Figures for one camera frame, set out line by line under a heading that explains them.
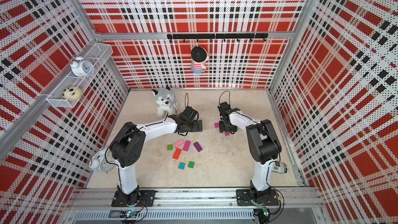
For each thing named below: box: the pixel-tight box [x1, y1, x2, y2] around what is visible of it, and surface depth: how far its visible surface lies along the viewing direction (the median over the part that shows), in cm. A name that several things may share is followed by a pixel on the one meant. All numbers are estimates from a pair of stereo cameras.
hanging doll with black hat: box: [190, 45, 210, 75], surface depth 97 cm
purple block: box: [193, 141, 203, 153], surface depth 92 cm
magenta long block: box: [182, 140, 191, 152], surface depth 95 cm
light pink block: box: [173, 138, 185, 148], surface depth 95 cm
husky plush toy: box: [151, 85, 180, 118], surface depth 95 cm
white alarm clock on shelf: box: [69, 56, 95, 79], surface depth 72 cm
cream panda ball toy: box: [62, 86, 83, 102], surface depth 66 cm
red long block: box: [172, 147, 182, 160], surface depth 90 cm
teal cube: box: [177, 162, 186, 170], surface depth 86 cm
